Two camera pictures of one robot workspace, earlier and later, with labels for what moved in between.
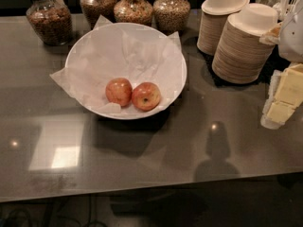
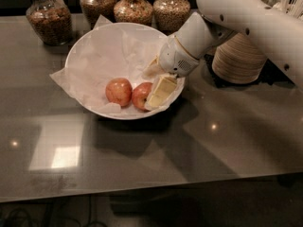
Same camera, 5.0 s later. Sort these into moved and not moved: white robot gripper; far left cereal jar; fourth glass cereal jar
Moved: white robot gripper
Not moved: fourth glass cereal jar; far left cereal jar
